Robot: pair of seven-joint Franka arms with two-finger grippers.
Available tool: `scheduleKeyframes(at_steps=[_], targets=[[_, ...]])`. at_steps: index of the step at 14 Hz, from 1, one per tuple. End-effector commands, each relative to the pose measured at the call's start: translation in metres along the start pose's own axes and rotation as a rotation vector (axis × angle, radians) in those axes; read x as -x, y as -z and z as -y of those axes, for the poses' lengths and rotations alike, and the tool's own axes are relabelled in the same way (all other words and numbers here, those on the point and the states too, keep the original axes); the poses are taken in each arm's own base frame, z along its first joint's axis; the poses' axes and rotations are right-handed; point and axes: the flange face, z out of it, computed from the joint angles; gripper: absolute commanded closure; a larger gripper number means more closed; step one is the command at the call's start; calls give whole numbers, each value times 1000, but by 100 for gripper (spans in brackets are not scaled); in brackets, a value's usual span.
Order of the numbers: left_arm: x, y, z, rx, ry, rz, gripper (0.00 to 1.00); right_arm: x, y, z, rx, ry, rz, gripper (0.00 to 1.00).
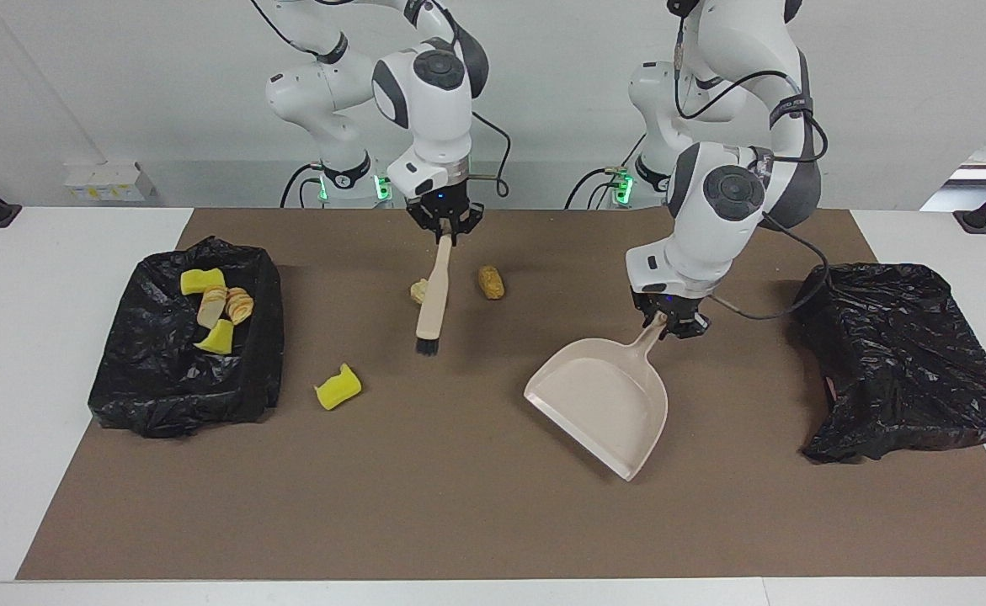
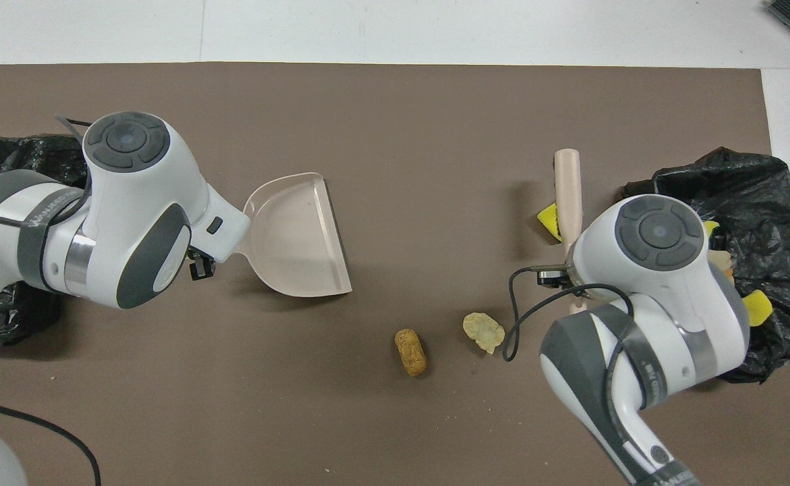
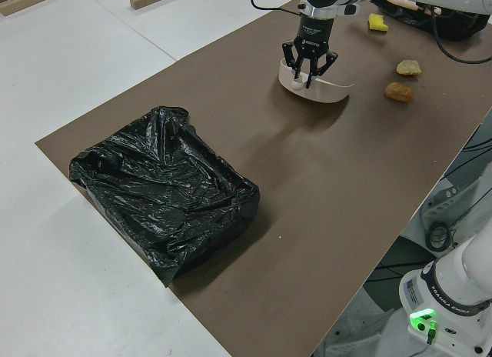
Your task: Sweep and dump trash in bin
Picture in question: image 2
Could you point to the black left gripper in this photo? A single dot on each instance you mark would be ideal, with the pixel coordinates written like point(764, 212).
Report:
point(200, 266)

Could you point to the beige plastic dustpan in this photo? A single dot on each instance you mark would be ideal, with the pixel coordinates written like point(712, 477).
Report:
point(293, 236)

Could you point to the brown bread roll toy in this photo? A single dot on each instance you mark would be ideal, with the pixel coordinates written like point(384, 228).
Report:
point(411, 352)

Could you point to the pale foam piece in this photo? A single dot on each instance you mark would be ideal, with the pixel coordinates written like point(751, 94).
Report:
point(484, 331)
point(724, 260)

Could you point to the yellow sponge piece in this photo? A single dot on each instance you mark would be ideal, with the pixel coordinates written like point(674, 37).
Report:
point(548, 219)
point(712, 228)
point(759, 307)

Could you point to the beige hand brush black bristles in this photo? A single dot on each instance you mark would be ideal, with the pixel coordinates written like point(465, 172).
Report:
point(567, 196)

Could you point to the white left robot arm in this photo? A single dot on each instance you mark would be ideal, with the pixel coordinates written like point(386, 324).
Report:
point(131, 202)

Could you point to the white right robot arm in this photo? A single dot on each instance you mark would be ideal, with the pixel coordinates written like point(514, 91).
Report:
point(658, 270)

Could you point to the bin with black bag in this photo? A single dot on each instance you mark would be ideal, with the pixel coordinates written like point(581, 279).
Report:
point(3, 152)
point(772, 202)

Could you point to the brown table mat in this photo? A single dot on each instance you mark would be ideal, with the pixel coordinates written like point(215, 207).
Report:
point(368, 432)

